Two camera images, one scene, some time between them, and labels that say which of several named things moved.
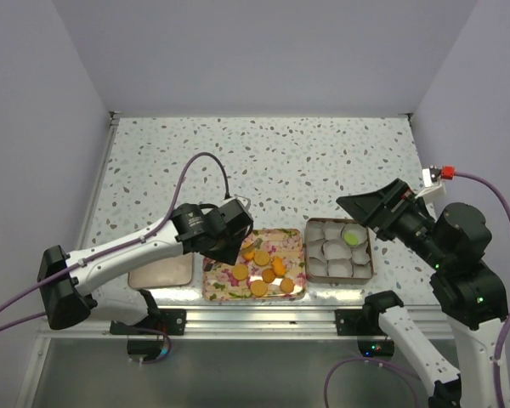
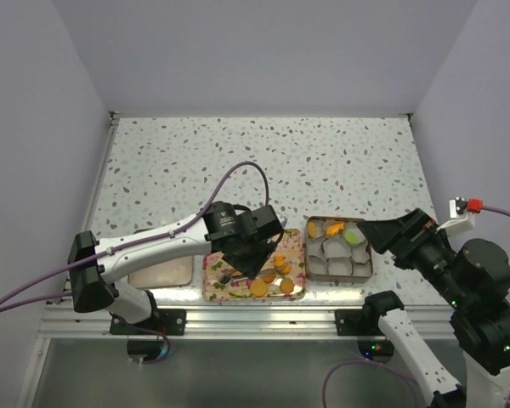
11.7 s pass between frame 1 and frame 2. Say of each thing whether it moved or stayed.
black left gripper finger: moved
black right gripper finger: moved
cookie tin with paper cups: stayed
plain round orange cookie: stayed
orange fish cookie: moved
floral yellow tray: stayed
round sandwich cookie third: stayed
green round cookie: stayed
